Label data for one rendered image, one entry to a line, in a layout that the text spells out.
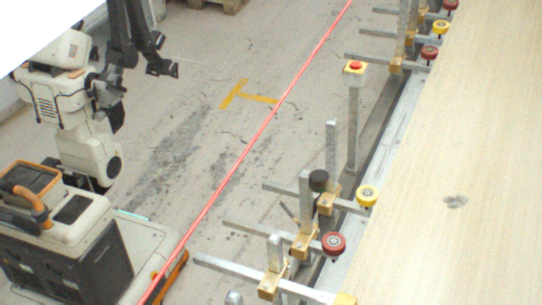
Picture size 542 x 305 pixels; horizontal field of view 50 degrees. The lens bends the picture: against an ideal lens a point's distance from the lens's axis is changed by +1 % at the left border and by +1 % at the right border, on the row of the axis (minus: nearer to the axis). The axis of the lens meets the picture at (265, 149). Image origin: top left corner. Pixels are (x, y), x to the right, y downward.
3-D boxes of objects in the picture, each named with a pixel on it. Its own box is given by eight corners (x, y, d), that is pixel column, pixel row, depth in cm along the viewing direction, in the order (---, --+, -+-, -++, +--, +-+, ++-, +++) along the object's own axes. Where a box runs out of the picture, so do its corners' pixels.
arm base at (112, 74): (88, 80, 217) (114, 85, 213) (95, 59, 218) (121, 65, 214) (102, 87, 225) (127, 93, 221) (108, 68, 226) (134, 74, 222)
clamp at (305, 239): (290, 257, 196) (290, 246, 193) (305, 228, 205) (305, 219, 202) (306, 261, 194) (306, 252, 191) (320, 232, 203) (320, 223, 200)
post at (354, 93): (345, 172, 242) (347, 84, 213) (348, 164, 246) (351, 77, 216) (355, 174, 241) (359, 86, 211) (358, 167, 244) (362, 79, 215)
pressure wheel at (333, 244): (318, 267, 195) (318, 245, 188) (326, 249, 200) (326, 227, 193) (340, 274, 192) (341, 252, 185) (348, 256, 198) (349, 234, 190)
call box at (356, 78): (343, 87, 213) (343, 69, 208) (349, 77, 218) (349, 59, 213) (361, 91, 211) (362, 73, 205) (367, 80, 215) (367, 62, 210)
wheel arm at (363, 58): (343, 60, 293) (343, 52, 290) (345, 57, 295) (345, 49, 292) (430, 74, 278) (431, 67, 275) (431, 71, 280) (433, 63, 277)
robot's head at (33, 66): (56, 94, 217) (50, 69, 211) (30, 87, 221) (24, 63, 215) (69, 85, 222) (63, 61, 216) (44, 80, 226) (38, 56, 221)
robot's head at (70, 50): (60, 67, 210) (69, 26, 209) (15, 58, 217) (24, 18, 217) (86, 74, 223) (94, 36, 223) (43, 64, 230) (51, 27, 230)
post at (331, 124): (325, 217, 226) (324, 121, 194) (329, 210, 228) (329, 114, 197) (334, 219, 225) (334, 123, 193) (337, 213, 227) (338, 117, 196)
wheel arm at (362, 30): (358, 35, 309) (358, 28, 307) (360, 31, 312) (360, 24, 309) (441, 47, 294) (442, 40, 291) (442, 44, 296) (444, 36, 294)
